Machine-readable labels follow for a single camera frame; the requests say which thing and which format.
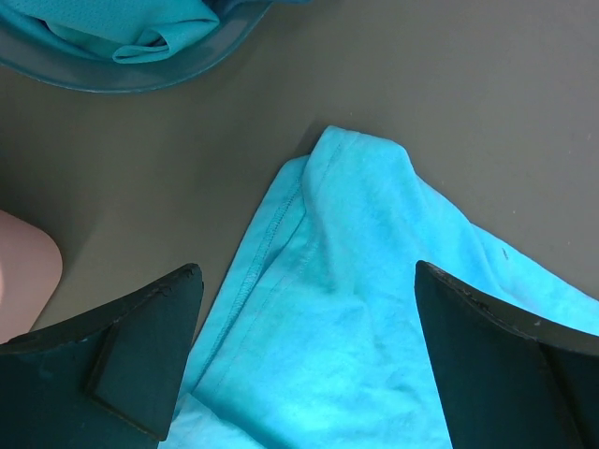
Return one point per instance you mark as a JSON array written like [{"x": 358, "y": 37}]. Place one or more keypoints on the teal plastic laundry bin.
[{"x": 37, "y": 61}]

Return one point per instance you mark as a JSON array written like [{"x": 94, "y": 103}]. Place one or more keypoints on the teal t shirt in bin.
[{"x": 121, "y": 31}]

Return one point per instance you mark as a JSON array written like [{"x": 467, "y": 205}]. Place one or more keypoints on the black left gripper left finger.
[{"x": 106, "y": 378}]

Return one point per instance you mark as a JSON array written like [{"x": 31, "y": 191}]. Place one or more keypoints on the light blue t shirt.
[{"x": 314, "y": 339}]

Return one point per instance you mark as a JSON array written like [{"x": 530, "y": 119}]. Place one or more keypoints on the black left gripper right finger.
[{"x": 506, "y": 378}]

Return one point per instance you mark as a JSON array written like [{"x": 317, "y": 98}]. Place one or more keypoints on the pink compartment tray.
[{"x": 31, "y": 269}]

